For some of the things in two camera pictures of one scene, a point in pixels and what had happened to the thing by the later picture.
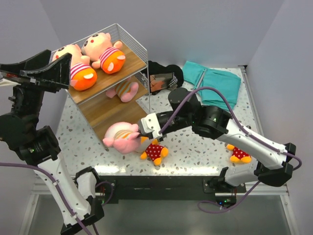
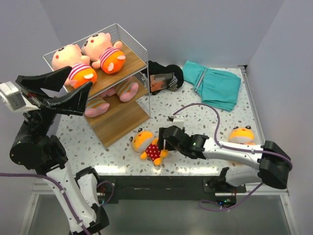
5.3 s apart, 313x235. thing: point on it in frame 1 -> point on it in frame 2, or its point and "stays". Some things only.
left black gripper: x=54 y=74 -> x=73 y=102
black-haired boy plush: x=82 y=76 stays
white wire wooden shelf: x=108 y=78 stays
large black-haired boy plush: x=98 y=47 stays
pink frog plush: x=122 y=136 -> x=96 y=106
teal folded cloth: x=228 y=84 stays
